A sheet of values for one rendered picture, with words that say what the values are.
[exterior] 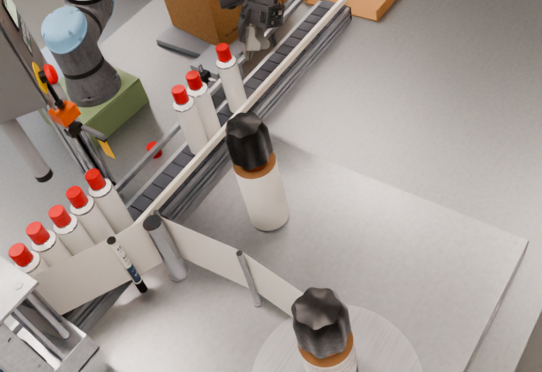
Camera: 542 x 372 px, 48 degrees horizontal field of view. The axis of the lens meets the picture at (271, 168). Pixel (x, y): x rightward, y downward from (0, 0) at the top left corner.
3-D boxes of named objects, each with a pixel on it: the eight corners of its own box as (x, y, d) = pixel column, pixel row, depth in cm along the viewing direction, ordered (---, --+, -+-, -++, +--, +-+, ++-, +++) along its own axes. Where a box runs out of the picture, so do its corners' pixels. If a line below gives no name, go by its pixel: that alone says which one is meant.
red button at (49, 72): (35, 76, 106) (52, 69, 107) (34, 64, 109) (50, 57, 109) (45, 92, 109) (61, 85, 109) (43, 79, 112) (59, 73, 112)
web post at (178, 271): (181, 286, 128) (152, 236, 114) (164, 276, 130) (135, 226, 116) (193, 269, 130) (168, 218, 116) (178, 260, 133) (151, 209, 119)
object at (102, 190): (126, 243, 138) (91, 187, 123) (110, 234, 141) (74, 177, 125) (141, 226, 140) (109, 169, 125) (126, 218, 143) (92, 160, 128)
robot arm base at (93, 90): (91, 114, 163) (76, 86, 156) (59, 96, 171) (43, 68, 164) (132, 81, 169) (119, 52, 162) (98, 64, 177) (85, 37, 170)
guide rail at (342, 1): (94, 279, 131) (91, 274, 130) (91, 277, 132) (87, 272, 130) (347, 1, 181) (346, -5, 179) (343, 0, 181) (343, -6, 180)
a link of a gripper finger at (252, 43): (256, 66, 151) (260, 29, 148) (237, 60, 154) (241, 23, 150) (263, 64, 154) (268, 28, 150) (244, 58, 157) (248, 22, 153)
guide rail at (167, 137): (62, 252, 131) (60, 248, 130) (59, 249, 131) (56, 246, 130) (324, -20, 180) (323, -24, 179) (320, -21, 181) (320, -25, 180)
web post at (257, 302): (259, 309, 122) (239, 259, 108) (252, 304, 123) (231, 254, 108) (264, 301, 122) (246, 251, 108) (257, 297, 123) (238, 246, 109)
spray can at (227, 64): (241, 117, 158) (223, 56, 143) (226, 111, 161) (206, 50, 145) (252, 105, 161) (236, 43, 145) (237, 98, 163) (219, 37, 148)
